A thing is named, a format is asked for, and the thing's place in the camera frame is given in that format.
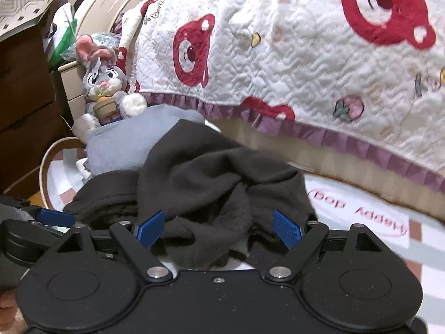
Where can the dark grey knit sweater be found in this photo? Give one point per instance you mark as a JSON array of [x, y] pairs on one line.
[[208, 181]]

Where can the white quilt with red bears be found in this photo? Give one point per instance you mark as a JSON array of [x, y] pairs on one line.
[[295, 59]]

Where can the grey bunny plush toy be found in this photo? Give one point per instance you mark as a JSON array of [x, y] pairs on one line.
[[104, 78]]

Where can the white checkered mat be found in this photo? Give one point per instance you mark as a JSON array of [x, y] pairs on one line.
[[431, 268]]

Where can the white bedsheet with pink lettering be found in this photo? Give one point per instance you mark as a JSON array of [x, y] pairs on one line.
[[264, 142]]

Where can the green and white bag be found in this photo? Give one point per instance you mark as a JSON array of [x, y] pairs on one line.
[[62, 38]]

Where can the blue-grey folded cloth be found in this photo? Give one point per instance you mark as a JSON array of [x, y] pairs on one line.
[[121, 142]]

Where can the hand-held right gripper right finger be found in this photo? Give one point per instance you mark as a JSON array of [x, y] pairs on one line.
[[286, 231]]

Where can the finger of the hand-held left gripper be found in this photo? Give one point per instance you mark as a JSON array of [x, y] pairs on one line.
[[57, 217]]

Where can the beige round rim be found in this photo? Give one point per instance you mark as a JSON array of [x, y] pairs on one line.
[[43, 172]]

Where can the cream drawer cabinet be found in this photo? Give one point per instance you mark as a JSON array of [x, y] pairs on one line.
[[74, 87]]

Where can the brown wooden cabinet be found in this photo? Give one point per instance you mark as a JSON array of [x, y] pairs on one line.
[[24, 104]]

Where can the grey patterned board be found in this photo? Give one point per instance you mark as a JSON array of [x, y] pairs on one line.
[[27, 3]]

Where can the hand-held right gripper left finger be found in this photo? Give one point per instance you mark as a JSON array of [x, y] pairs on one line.
[[152, 230]]

